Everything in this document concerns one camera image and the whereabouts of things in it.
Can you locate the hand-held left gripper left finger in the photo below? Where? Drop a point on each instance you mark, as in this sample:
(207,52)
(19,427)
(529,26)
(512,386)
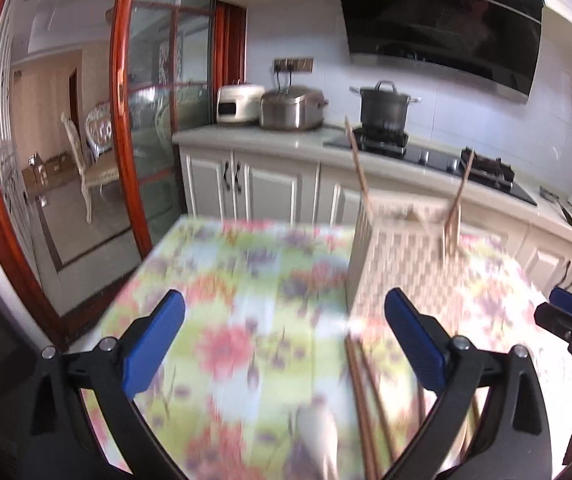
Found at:
(153,345)

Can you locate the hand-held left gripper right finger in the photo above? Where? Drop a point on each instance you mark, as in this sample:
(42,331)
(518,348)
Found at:
(418,340)

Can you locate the brown wooden chopstick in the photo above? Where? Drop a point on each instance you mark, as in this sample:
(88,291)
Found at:
(361,410)
(449,232)
(378,410)
(358,170)
(462,182)

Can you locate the white plastic utensil basket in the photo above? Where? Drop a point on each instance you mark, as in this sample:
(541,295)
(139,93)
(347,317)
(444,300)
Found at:
(396,255)

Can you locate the white ceramic spoon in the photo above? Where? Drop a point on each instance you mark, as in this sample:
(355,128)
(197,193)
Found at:
(316,435)

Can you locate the floral tablecloth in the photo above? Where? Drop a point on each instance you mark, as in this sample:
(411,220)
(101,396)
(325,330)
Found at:
(246,280)

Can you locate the white carved dining chair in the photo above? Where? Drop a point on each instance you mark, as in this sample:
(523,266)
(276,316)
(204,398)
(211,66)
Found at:
(99,127)
(88,175)

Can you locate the black glass gas stove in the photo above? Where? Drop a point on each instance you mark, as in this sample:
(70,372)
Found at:
(431,157)

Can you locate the white base cabinets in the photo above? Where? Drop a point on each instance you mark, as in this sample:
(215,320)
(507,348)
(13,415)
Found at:
(266,185)

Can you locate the cardboard boxes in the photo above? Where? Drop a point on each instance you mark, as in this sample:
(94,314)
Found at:
(45,170)

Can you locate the white lattice hallway cabinet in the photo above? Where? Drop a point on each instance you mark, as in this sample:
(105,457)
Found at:
(10,170)

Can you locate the white stone countertop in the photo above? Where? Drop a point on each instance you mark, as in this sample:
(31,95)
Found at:
(246,137)

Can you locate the wooden glass sliding door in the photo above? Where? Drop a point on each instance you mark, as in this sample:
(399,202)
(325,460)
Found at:
(170,110)

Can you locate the dark steel cooking pot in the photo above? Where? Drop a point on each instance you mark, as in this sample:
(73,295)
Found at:
(385,105)

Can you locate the white rice cooker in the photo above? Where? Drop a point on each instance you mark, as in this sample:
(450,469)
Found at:
(236,105)

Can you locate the silver rice cooker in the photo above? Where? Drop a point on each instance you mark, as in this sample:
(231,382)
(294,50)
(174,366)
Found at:
(291,110)

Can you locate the black range hood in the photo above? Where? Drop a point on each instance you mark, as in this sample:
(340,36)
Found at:
(441,25)

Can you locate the brown wall power outlet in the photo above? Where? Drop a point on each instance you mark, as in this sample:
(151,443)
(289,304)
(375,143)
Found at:
(293,65)

